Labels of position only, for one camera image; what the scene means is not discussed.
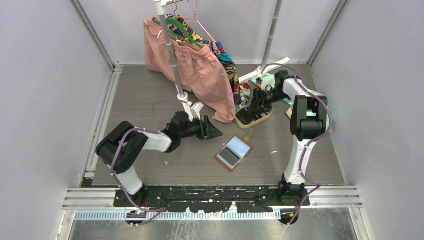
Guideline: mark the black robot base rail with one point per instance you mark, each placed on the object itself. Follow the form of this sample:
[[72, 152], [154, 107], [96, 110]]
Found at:
[[210, 199]]

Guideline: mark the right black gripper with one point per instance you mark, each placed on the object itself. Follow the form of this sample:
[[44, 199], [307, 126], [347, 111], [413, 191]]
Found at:
[[258, 106]]

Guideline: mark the colourful comic print garment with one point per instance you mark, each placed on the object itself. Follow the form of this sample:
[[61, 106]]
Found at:
[[241, 91]]

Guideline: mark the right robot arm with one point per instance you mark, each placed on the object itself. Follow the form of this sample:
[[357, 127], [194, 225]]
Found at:
[[293, 179]]

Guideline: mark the pink skirt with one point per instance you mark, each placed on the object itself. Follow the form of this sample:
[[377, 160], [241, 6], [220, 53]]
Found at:
[[200, 70]]

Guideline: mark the white clothes rack post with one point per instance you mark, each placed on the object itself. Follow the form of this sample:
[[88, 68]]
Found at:
[[262, 69], [182, 96]]

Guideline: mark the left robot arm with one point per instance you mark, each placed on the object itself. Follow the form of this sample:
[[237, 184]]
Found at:
[[121, 147]]

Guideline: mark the beige oval card tray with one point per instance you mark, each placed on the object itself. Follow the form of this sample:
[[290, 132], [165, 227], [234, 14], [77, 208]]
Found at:
[[246, 121]]

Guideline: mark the green clothes hanger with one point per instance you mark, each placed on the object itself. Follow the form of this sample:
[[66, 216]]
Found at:
[[183, 35]]

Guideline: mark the pink wire hanger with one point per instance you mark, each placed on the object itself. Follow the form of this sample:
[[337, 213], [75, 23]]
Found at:
[[196, 18]]

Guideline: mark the mint cartoon print cloth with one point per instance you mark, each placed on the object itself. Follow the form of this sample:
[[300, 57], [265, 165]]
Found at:
[[309, 111]]

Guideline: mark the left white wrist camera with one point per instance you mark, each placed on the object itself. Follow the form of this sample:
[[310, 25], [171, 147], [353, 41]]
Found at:
[[195, 111]]

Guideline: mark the white clothes rack left post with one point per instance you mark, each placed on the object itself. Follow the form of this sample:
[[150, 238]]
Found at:
[[182, 96]]

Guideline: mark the brown leather card holder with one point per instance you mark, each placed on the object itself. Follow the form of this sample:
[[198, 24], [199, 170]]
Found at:
[[234, 152]]

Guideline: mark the white clothes rack right post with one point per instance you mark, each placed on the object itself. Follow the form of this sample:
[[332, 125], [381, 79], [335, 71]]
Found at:
[[262, 69]]

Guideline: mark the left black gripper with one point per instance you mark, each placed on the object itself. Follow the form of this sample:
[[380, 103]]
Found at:
[[211, 131]]

